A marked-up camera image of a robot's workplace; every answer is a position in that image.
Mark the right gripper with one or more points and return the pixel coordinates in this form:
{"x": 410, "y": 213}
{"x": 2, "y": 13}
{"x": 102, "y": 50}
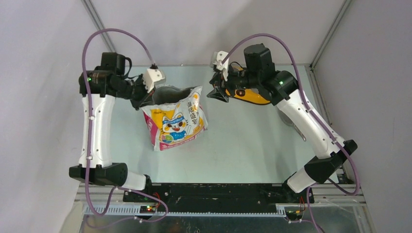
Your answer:
{"x": 218, "y": 80}

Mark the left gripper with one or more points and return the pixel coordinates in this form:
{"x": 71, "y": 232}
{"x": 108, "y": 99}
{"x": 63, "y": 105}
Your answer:
{"x": 145, "y": 97}

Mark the pet food bag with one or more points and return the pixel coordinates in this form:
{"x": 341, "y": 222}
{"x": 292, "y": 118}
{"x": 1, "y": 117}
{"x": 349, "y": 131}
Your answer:
{"x": 174, "y": 116}

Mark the yellow double pet bowl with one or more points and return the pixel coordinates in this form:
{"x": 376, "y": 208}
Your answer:
{"x": 249, "y": 95}

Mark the metal food scoop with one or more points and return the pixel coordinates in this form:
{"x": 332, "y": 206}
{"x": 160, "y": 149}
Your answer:
{"x": 286, "y": 120}

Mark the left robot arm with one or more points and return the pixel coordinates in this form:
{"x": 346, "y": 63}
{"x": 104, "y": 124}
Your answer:
{"x": 99, "y": 89}

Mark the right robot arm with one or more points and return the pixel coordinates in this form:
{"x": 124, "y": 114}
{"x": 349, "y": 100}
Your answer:
{"x": 281, "y": 89}

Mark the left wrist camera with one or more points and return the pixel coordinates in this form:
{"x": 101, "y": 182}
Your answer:
{"x": 152, "y": 77}

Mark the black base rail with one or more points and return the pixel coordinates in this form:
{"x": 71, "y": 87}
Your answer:
{"x": 226, "y": 198}

